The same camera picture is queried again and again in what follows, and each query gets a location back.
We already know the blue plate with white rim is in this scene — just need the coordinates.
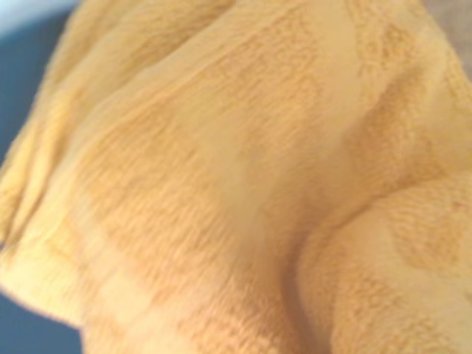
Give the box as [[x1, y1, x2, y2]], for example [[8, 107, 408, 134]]
[[0, 0, 89, 354]]

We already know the yellow terry cloth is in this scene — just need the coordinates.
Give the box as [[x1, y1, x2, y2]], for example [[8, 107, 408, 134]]
[[0, 0, 472, 354]]

